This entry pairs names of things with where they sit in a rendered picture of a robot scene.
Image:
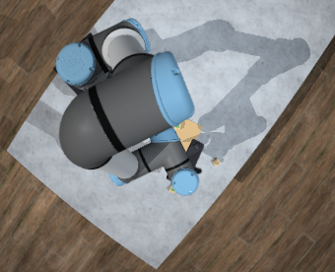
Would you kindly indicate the tan flat mat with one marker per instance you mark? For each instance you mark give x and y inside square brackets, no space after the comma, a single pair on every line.
[188,131]

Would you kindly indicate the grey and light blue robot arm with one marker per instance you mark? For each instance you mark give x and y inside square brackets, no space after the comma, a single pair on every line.
[143,98]

